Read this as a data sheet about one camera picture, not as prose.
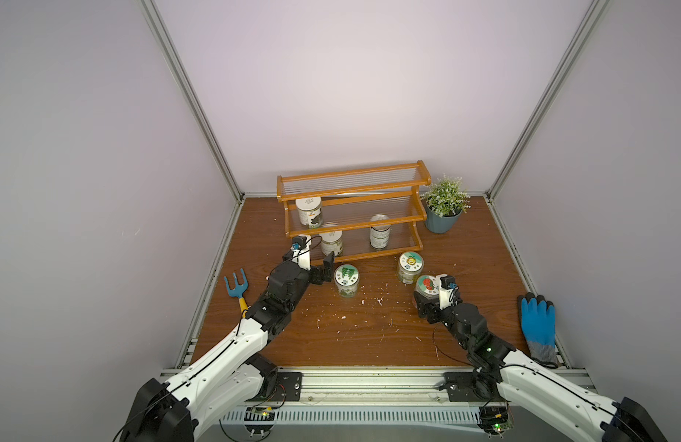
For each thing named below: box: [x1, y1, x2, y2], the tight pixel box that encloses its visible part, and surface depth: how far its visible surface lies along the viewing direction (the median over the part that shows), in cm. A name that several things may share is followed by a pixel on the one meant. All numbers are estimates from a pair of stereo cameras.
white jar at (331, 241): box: [319, 230, 344, 257], surface depth 95 cm
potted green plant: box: [419, 173, 472, 234], surface depth 99 cm
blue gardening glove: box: [517, 291, 559, 369], surface depth 86 cm
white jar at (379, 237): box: [369, 213, 392, 250], surface depth 97 cm
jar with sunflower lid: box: [398, 251, 425, 285], surface depth 91 cm
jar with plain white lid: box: [295, 196, 324, 230], surface depth 87 cm
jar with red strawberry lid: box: [415, 274, 440, 301], surface depth 82 cm
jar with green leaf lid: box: [334, 263, 360, 299], surface depth 88 cm
